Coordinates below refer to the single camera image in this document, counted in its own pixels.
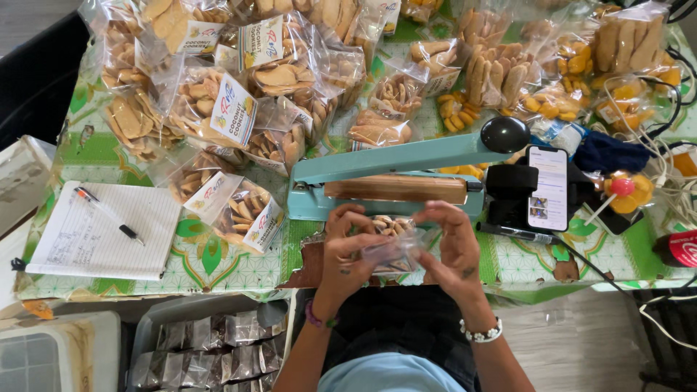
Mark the black chair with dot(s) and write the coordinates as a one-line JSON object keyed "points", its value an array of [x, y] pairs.
{"points": [[38, 81]]}

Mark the teal impulse heat sealer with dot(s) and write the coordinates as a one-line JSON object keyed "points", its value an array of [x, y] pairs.
{"points": [[381, 163]]}

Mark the clear pen with orange tip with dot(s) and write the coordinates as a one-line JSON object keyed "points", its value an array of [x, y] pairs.
{"points": [[109, 215]]}

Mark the black marker pen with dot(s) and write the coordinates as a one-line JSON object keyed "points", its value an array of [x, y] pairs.
{"points": [[514, 233]]}

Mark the smartphone with black frame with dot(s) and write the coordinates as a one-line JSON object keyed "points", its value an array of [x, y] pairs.
{"points": [[548, 188]]}

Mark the pile of yellow chip packets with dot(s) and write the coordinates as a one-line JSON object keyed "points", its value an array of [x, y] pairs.
{"points": [[550, 103]]}

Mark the light blue shirt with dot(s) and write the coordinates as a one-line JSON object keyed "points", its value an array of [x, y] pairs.
{"points": [[389, 375]]}

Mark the white plastic storage box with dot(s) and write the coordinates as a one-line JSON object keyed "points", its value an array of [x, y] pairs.
{"points": [[60, 354]]}

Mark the translucent plastic container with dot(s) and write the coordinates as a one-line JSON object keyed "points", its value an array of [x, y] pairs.
{"points": [[22, 179]]}

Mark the red lollipop on white stick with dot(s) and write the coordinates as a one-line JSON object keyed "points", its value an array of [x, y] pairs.
{"points": [[621, 188]]}

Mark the pile of stick biscuit packets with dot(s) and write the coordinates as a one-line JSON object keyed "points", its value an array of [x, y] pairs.
{"points": [[490, 76]]}

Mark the person's left hand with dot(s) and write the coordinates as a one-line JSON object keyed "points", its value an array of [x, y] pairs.
{"points": [[340, 261]]}

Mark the dark blue cloth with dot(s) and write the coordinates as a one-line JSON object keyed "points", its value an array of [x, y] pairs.
{"points": [[612, 152]]}

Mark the red-capped soda bottle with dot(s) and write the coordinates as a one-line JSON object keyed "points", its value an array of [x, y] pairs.
{"points": [[678, 249]]}

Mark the pile of round cookie packets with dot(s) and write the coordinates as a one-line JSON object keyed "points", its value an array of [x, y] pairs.
{"points": [[218, 109]]}

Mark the black phone stand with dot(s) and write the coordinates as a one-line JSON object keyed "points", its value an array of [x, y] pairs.
{"points": [[509, 188]]}

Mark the clear bag of small cookies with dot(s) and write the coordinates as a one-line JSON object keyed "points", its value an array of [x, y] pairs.
{"points": [[396, 248]]}

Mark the grey bin of dark packets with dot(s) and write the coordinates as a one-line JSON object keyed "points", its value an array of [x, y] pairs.
{"points": [[212, 348]]}

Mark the white lined notepad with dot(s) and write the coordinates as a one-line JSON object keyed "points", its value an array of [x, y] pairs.
{"points": [[103, 234]]}

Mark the person's right hand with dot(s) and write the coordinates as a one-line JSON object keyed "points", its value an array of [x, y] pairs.
{"points": [[463, 256]]}

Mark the black binder clip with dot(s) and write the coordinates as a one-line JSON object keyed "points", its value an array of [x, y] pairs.
{"points": [[18, 264]]}

